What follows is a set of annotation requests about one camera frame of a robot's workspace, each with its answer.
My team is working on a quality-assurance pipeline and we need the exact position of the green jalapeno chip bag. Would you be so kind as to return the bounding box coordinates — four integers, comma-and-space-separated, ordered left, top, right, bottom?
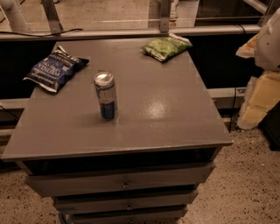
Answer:
141, 33, 193, 62

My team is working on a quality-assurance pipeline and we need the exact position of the top grey drawer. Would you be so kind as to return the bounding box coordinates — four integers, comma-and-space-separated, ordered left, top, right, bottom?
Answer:
26, 162, 215, 197

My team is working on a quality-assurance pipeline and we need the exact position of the black cable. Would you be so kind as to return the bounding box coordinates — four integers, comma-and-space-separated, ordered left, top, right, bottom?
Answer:
0, 27, 84, 38

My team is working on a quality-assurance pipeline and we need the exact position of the grey drawer cabinet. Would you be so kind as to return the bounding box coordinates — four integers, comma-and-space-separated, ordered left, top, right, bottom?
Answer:
0, 37, 234, 224

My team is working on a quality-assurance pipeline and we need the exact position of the middle grey drawer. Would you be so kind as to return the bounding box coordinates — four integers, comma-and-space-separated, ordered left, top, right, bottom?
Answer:
54, 189, 198, 214

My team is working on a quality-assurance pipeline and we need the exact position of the white pipe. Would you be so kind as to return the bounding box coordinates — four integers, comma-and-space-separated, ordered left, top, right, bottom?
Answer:
0, 0, 28, 32

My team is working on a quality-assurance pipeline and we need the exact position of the grey drawer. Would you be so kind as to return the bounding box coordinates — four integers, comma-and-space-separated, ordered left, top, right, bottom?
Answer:
54, 189, 198, 214
71, 206, 187, 224
26, 162, 215, 197

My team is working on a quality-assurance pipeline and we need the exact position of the metal railing bar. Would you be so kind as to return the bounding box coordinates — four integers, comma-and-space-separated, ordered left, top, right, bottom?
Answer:
0, 24, 261, 41

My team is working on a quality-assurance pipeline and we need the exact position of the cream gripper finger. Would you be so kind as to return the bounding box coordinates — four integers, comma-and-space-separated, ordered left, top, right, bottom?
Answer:
235, 34, 258, 59

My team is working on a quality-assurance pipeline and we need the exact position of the bottom grey drawer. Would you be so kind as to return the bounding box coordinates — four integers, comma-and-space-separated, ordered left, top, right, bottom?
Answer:
71, 206, 187, 224

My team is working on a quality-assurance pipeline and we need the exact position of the redbull can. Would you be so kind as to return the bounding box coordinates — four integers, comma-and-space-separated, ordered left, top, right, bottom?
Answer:
94, 72, 118, 120

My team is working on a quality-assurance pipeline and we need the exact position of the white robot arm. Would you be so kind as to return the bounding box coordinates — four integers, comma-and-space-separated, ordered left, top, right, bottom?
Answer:
236, 9, 280, 130

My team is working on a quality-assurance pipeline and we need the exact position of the blue vinegar chip bag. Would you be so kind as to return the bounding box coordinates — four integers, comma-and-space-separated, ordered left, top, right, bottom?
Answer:
24, 45, 89, 93

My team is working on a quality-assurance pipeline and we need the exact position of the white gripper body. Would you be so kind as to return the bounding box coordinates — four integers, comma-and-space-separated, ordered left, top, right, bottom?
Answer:
237, 71, 280, 130

